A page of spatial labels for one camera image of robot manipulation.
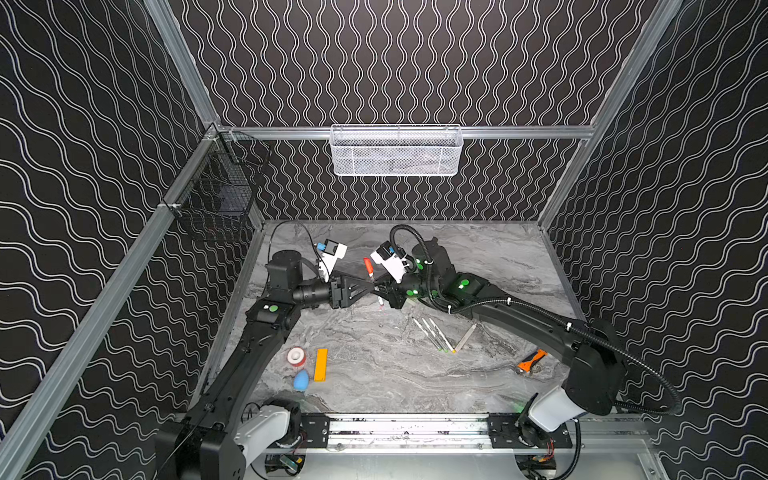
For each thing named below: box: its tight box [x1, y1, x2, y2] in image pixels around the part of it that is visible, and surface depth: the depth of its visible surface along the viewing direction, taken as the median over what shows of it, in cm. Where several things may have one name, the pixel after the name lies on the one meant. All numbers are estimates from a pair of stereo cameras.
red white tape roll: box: [286, 346, 306, 367], surface depth 87 cm
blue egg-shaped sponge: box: [293, 369, 309, 391], surface depth 82 cm
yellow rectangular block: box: [314, 348, 329, 382], surface depth 86 cm
